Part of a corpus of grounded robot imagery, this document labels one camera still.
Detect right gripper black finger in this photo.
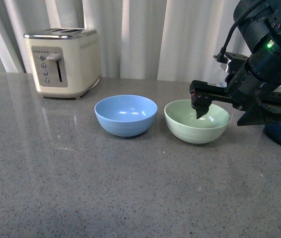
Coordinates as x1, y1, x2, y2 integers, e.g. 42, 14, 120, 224
190, 80, 230, 119
237, 92, 281, 126

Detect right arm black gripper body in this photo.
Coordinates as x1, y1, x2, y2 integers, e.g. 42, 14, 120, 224
225, 51, 281, 111

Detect green bowl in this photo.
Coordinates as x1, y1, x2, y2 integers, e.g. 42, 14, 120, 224
164, 100, 230, 144

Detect blue bowl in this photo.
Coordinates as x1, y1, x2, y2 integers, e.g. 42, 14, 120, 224
94, 95, 158, 137

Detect white curtain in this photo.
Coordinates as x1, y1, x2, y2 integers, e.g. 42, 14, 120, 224
0, 0, 238, 83

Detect cream toaster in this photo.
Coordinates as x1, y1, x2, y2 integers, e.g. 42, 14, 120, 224
24, 28, 101, 98

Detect black cable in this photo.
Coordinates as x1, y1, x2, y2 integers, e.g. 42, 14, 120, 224
212, 0, 263, 62

